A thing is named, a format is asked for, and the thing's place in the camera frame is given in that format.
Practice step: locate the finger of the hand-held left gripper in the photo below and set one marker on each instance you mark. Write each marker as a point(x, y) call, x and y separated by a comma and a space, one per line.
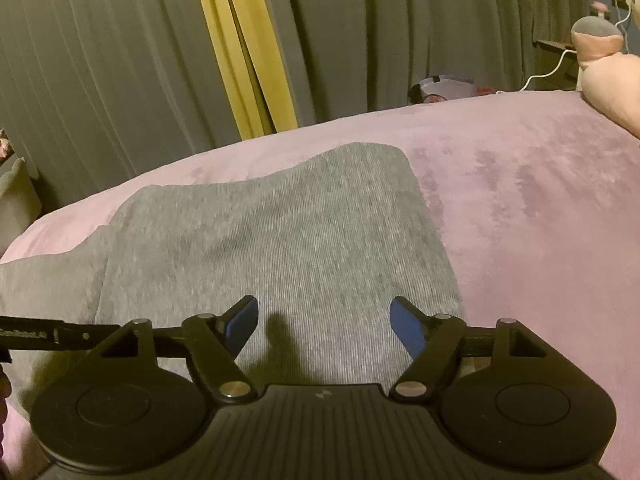
point(90, 336)

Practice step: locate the grey-green curtain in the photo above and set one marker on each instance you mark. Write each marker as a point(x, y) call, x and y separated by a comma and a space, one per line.
point(400, 25)
point(110, 85)

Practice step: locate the large pink plush toy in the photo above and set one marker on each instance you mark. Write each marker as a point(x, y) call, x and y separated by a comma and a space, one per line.
point(617, 85)

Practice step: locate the grey fabric bin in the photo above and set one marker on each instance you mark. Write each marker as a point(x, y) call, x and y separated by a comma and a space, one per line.
point(17, 200)

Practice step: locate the dark bedside shelf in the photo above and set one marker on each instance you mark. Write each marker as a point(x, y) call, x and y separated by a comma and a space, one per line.
point(555, 55)

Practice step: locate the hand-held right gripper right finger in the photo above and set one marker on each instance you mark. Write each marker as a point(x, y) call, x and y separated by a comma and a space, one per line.
point(406, 327)

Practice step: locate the grey and pink plush toy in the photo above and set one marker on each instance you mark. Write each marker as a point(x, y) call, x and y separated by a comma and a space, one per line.
point(595, 40)

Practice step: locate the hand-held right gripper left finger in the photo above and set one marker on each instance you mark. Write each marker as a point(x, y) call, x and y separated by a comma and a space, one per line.
point(241, 325)

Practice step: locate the pink blanket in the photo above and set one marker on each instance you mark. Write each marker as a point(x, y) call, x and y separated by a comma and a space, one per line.
point(525, 260)

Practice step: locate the small pink mushroom figure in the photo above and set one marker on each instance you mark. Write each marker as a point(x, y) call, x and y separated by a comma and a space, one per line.
point(598, 10)

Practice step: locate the yellow curtain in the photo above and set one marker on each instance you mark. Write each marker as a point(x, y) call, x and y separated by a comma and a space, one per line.
point(240, 60)

